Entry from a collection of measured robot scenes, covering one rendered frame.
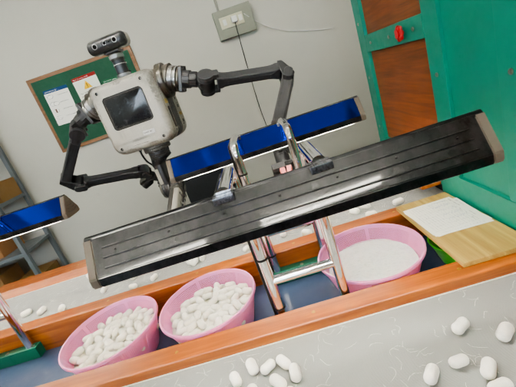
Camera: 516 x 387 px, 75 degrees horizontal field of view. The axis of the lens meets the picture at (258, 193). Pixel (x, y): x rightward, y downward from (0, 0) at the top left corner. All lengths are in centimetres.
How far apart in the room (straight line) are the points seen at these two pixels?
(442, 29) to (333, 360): 77
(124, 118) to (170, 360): 119
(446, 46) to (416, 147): 48
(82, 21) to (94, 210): 164
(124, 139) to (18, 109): 196
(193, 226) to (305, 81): 280
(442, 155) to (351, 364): 39
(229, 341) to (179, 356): 12
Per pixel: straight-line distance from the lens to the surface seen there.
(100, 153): 339
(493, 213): 98
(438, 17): 97
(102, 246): 57
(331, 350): 72
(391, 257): 93
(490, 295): 80
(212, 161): 104
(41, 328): 133
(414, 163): 52
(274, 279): 75
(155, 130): 167
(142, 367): 86
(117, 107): 173
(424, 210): 104
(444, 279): 80
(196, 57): 316
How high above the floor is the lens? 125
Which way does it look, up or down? 18 degrees down
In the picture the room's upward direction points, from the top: 19 degrees counter-clockwise
